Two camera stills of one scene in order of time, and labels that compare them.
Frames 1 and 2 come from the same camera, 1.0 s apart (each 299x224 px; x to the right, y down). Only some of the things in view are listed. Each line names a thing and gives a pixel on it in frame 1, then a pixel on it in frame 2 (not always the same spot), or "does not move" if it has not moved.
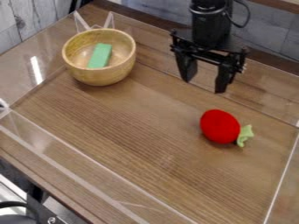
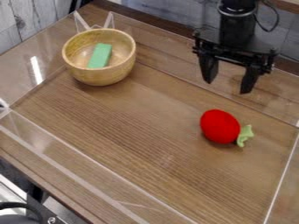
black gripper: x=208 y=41 -> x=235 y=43
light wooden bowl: x=78 y=48 does not move
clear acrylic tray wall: x=116 y=142 does not move
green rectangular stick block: x=100 y=55 does not move
